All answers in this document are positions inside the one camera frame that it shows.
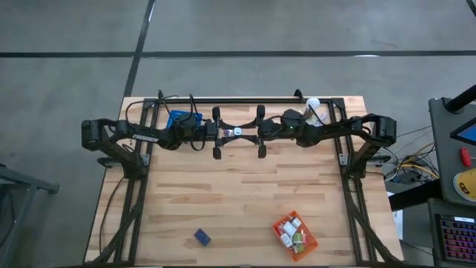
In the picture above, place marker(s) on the black diagonal pole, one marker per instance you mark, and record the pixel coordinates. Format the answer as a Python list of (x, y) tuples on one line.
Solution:
[(461, 99)]

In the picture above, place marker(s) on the green white wall charger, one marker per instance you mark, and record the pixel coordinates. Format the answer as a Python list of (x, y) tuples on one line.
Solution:
[(297, 238), (299, 248)]

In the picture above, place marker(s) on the white grey wall charger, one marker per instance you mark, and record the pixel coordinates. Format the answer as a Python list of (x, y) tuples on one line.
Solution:
[(286, 240)]

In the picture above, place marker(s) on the red dual port charger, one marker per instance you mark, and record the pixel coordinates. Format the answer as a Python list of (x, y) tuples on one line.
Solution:
[(304, 235)]

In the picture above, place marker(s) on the black clamp foot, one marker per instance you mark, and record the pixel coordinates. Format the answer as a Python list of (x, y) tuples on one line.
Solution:
[(379, 160), (109, 161)]

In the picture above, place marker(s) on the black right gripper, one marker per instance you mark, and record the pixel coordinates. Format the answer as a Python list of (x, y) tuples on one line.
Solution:
[(267, 132)]

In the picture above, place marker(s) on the navy blue flat box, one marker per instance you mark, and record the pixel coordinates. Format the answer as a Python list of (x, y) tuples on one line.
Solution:
[(202, 237)]

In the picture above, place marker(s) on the small white wall charger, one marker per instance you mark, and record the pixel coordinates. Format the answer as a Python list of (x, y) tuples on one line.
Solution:
[(296, 222)]

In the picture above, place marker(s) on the white paper sheet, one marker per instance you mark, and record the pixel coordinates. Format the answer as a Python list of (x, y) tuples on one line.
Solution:
[(398, 223)]

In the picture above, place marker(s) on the yellow round device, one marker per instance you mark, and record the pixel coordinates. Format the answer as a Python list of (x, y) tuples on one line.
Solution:
[(465, 184)]

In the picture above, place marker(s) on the black cart beam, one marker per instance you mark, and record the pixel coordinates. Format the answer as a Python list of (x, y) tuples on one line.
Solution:
[(416, 195)]

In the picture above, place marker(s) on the tablet screen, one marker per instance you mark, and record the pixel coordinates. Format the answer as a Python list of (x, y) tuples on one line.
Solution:
[(469, 133)]

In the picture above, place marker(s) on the red oval object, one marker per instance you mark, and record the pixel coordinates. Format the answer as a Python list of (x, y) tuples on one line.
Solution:
[(465, 157)]

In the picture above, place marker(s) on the white bulb and wrappers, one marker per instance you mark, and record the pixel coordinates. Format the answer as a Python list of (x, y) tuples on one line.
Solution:
[(313, 103)]

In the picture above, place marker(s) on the backlit keyboard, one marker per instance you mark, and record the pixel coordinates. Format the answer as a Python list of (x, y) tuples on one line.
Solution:
[(459, 240)]

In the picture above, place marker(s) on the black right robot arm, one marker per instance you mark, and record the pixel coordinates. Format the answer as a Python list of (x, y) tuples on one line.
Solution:
[(334, 128)]

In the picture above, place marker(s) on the black edge bracket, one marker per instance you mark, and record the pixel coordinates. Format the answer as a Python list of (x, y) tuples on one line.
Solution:
[(160, 94), (298, 94)]

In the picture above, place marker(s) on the blue plastic basket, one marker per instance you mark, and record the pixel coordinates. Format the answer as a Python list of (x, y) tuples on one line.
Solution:
[(173, 116)]

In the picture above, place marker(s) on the grey metal stand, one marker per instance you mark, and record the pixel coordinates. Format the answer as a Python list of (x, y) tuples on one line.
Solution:
[(33, 184)]

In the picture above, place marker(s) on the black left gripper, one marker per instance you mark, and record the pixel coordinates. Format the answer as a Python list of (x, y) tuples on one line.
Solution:
[(211, 132)]

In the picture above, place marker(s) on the orange plastic basket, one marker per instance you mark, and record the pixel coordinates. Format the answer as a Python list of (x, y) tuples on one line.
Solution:
[(311, 243)]

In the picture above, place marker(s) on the grey equipment cart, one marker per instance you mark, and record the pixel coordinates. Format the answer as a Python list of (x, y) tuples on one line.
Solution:
[(440, 149)]

